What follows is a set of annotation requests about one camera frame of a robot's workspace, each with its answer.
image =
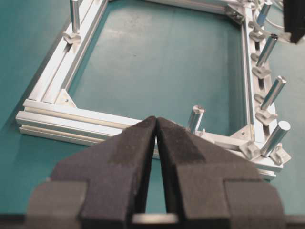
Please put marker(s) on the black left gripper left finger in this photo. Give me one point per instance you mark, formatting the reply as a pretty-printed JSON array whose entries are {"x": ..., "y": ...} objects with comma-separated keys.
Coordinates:
[{"x": 100, "y": 187}]

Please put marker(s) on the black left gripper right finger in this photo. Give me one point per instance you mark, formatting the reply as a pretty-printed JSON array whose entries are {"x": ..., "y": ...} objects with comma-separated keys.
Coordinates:
[{"x": 212, "y": 188}]

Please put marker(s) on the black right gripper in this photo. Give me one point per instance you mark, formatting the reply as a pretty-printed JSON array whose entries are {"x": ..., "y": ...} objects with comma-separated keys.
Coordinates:
[{"x": 294, "y": 19}]

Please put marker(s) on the steel pin with blue band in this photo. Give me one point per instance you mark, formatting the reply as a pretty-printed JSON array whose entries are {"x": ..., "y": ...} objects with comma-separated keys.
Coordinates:
[{"x": 263, "y": 9}]

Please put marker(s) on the steel pin corner right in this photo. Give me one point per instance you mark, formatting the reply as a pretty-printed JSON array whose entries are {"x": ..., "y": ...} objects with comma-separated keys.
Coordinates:
[{"x": 275, "y": 138}]

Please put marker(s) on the steel pin far left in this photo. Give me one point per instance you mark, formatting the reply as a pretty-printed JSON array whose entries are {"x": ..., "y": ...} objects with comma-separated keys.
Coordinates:
[{"x": 75, "y": 15}]

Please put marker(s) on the steel pin on frame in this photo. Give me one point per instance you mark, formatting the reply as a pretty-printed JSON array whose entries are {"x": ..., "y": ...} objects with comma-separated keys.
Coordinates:
[{"x": 195, "y": 118}]

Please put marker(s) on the aluminium extrusion frame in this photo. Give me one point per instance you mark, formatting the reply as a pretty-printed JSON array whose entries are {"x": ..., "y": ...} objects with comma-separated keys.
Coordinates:
[{"x": 50, "y": 112}]

